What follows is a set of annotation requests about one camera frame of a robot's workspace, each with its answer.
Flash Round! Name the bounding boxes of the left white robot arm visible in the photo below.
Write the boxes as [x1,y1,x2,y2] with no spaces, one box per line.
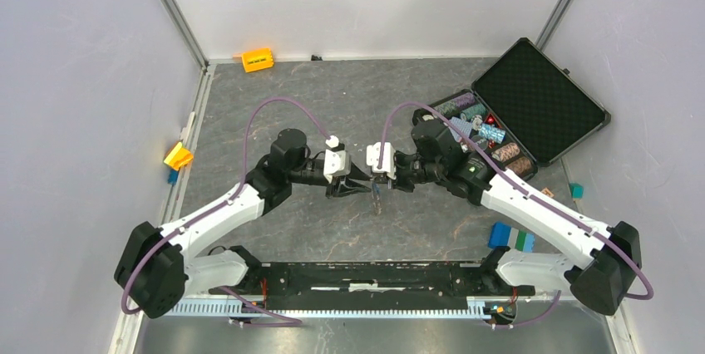
[114,129,371,318]

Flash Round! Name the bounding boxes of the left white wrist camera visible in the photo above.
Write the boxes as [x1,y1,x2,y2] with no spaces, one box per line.
[323,135,352,183]

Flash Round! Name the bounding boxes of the small blue block left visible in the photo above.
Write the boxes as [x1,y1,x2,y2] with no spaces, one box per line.
[167,170,180,185]

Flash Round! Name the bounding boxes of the teal cube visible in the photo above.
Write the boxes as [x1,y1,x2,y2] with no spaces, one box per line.
[569,182,584,199]

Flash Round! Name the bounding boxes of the black poker chip case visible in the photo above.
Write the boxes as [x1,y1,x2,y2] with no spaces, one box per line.
[430,37,611,179]

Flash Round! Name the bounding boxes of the blue green toy bricks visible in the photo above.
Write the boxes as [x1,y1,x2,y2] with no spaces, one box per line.
[487,222,535,253]

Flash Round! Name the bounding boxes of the orange block at left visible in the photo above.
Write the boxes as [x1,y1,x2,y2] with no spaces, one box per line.
[163,141,194,171]

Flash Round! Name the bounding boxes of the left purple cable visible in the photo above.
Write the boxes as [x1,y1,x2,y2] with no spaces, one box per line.
[121,96,336,328]

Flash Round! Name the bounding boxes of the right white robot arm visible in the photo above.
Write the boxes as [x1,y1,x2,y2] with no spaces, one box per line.
[367,119,644,316]

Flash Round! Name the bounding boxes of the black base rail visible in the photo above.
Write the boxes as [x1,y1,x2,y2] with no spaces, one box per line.
[232,261,535,311]

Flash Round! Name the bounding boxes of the orange block at back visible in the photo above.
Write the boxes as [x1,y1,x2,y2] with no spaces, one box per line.
[240,48,274,73]

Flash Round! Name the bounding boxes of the orange block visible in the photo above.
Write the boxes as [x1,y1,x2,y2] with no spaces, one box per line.
[163,141,194,171]
[240,48,274,73]

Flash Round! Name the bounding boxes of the white toothed cable rail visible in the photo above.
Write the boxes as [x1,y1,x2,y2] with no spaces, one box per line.
[166,296,508,321]

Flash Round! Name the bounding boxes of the wooden letter cube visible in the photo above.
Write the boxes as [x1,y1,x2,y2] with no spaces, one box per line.
[541,188,555,198]

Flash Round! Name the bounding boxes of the purple cable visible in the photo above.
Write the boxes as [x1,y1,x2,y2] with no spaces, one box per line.
[121,96,336,328]
[377,101,655,331]

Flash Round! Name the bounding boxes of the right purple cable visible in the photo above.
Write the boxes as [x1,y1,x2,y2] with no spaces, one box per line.
[377,101,655,331]

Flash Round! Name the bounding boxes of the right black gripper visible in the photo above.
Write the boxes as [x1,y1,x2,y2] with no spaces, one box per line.
[374,151,444,194]

